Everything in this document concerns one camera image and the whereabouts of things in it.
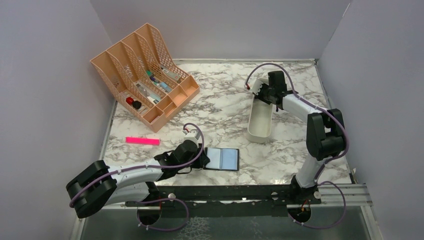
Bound black leather card holder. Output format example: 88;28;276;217
204;147;240;172

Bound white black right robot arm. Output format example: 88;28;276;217
252;70;349;204

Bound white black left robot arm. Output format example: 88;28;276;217
65;140;211;219

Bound cream oblong plastic tray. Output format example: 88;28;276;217
246;93;273;144

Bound pink rectangular bar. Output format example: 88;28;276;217
125;136;161;146

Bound teal pens in organizer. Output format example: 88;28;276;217
146;70;172;93

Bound black round item in organizer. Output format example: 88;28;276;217
131;100;142;110

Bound peach plastic file organizer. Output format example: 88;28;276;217
90;23;200;133

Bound grey device in organizer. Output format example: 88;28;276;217
160;65;181;83

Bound red round item in organizer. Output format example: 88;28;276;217
125;97;134;105

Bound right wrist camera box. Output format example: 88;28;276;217
250;78;269;96

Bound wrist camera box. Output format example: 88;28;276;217
250;78;269;96
184;129;201;143

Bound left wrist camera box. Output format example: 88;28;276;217
184;129;201;143

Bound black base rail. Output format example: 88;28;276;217
124;185;322;218

